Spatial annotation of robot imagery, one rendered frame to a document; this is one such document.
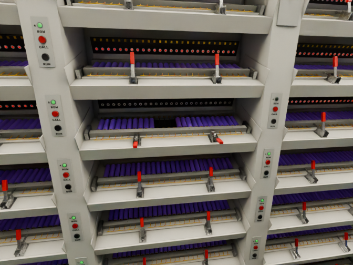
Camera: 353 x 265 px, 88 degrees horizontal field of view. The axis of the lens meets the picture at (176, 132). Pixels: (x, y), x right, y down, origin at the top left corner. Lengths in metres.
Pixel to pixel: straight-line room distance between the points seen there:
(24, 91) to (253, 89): 0.69
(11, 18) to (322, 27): 0.90
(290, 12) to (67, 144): 0.79
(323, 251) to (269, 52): 0.98
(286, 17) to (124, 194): 0.78
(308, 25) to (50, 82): 0.80
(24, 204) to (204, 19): 0.83
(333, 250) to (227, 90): 0.98
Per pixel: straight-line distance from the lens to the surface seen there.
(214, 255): 1.04
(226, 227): 0.90
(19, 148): 0.76
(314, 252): 1.25
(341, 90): 0.89
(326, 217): 1.15
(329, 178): 1.03
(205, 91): 0.61
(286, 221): 1.02
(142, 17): 0.61
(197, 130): 0.66
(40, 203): 0.81
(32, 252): 0.95
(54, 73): 0.64
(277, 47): 0.71
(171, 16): 0.61
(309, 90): 0.80
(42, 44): 0.65
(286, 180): 0.91
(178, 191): 0.73
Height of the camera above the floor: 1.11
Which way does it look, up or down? 15 degrees down
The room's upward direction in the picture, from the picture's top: straight up
